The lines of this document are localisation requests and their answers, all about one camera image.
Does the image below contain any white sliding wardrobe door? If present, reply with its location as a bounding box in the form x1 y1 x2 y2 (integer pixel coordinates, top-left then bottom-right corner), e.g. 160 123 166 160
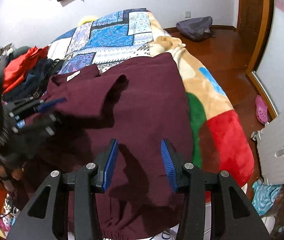
254 0 284 116

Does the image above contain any blue patchwork bedsheet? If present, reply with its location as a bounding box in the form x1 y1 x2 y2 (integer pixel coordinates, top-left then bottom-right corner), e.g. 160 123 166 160
47 8 168 74

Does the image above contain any grey backpack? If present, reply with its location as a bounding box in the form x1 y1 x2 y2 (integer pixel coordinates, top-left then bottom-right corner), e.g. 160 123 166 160
176 16 213 42

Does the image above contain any navy folded garment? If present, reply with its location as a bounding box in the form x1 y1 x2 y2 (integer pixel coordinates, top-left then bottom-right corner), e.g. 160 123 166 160
2 58 64 102

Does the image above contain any pink croc shoe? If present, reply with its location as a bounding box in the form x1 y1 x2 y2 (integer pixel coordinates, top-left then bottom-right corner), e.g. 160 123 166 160
255 95 268 125

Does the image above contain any red folded garment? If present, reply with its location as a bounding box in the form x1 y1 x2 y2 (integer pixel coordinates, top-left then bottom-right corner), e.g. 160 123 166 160
3 46 49 94

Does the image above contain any colourful fleece blanket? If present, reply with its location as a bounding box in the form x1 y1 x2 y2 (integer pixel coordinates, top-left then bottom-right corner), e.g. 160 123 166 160
148 12 254 192

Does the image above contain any wooden door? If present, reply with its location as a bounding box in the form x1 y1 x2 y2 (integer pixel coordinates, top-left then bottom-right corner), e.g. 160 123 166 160
237 0 274 74

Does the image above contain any maroon garment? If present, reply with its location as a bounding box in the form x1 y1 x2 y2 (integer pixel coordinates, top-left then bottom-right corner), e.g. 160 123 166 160
23 53 193 239

